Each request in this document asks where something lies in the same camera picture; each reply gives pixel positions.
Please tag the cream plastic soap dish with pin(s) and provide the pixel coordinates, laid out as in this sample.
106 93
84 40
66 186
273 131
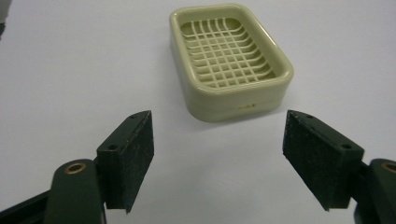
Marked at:
230 62

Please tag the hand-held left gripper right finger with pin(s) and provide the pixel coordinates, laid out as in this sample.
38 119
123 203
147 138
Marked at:
320 161

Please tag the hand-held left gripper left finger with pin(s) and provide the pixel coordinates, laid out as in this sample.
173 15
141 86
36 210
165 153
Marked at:
127 161

